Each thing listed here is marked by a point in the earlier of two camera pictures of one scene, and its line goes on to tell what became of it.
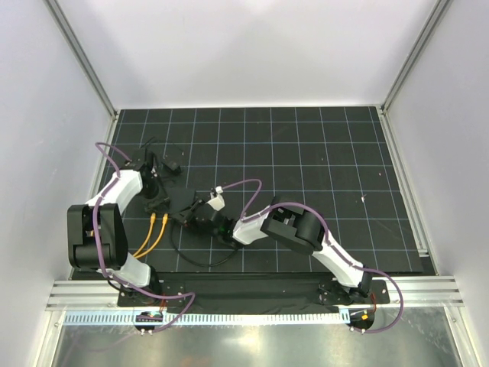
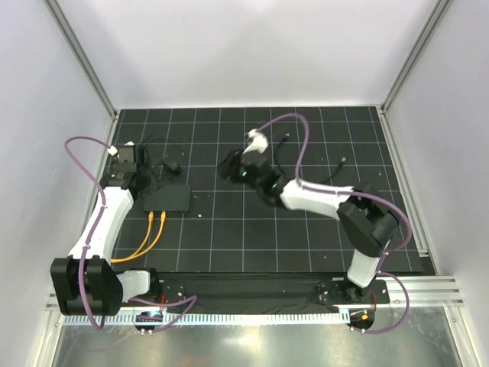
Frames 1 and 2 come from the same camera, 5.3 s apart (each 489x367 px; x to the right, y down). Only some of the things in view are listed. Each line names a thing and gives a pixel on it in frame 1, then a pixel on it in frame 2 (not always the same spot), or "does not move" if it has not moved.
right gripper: x=182 y=217 -> x=231 y=164
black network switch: x=180 y=199 does not move
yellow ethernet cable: x=164 y=221 does not move
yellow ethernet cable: x=153 y=218 does not move
